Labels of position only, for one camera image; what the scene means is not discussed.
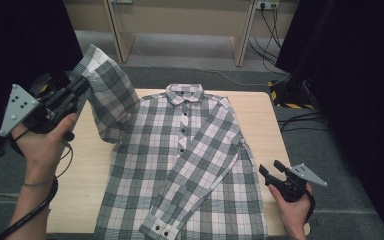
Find grey white plaid shirt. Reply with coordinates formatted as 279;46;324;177
69;43;270;240

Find person's left hand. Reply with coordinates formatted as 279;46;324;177
10;112;80;184

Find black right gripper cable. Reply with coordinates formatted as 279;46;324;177
303;190;317;225

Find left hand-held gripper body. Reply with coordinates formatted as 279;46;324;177
0;83;78;143

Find white floor cable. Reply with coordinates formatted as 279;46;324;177
132;45;292;88

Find black curtain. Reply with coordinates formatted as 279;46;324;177
274;0;384;240
0;0;89;161

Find white wall power socket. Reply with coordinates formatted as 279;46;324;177
255;0;281;11

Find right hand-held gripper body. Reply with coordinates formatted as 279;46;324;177
267;162;328;204

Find black cables beside table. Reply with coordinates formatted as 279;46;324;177
277;110;331;133

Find grey wrist band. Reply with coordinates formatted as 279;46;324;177
22;177;57;188

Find bundle of black floor cables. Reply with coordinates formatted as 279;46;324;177
246;4;292;75

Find person's right hand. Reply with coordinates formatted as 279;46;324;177
267;181;315;240

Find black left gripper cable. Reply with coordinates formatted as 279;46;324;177
0;129;75;240

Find beige wooden desk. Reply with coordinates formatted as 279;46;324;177
63;0;302;67

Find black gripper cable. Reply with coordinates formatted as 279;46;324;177
0;129;75;240
303;190;317;225

